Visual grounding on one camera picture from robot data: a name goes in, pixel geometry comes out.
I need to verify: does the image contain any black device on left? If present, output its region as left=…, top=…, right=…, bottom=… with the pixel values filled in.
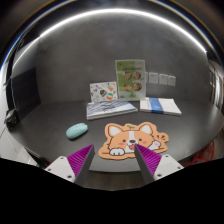
left=4, top=109, right=19, bottom=129

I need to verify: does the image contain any corgi dog mouse pad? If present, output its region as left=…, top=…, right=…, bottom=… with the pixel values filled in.
left=98, top=122, right=169, bottom=160

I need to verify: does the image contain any white and blue book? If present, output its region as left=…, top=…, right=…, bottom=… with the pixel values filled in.
left=140, top=97, right=182, bottom=116

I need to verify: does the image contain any grey striped book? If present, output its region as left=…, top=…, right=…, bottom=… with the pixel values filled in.
left=86, top=100, right=138, bottom=120

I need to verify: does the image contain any colourful illustrated card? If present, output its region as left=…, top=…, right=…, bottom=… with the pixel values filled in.
left=90, top=81, right=118, bottom=102

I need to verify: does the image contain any red chair frame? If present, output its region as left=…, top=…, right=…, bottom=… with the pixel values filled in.
left=182, top=141, right=215, bottom=166

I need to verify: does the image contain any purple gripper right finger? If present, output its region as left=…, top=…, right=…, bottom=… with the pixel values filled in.
left=134, top=144, right=183, bottom=184

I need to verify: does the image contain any green framed poster stand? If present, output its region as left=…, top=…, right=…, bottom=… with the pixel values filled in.
left=115, top=59, right=146, bottom=101

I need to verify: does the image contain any teal computer mouse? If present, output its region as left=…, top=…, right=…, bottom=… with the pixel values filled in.
left=66, top=123, right=88, bottom=139

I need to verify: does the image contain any black monitor screen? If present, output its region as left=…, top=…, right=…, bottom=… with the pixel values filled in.
left=10, top=66, right=42, bottom=122

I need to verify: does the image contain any white wall socket plate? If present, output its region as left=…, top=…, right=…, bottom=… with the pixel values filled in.
left=168, top=76, right=176, bottom=86
left=159, top=74, right=168, bottom=85
left=149, top=72, right=158, bottom=84

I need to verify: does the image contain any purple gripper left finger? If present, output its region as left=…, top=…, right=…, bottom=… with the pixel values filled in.
left=46, top=145, right=95, bottom=186

